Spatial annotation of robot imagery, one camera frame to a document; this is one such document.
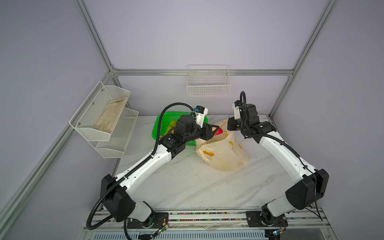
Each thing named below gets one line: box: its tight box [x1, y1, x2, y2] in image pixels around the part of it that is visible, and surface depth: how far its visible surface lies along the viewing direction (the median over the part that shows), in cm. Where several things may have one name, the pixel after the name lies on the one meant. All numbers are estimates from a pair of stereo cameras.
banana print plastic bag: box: [195, 119, 249, 172], surface depth 75 cm
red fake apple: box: [214, 127, 224, 136], surface depth 71 cm
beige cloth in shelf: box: [94, 96, 128, 134], surface depth 81 cm
